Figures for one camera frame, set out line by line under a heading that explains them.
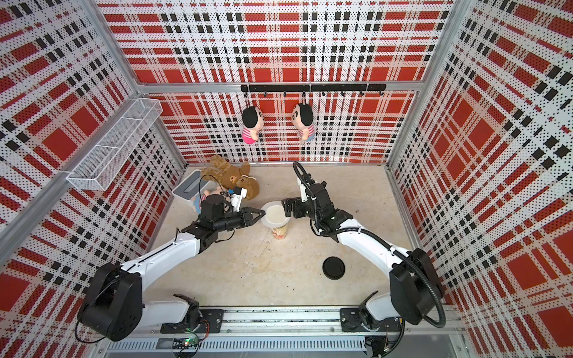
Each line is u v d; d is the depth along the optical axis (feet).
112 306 1.35
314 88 2.92
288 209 2.41
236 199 2.51
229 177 3.46
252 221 2.48
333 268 2.78
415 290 1.36
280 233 2.83
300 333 2.36
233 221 2.39
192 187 3.52
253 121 3.11
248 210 2.46
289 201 2.41
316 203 1.98
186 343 2.27
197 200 3.24
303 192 2.12
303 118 3.02
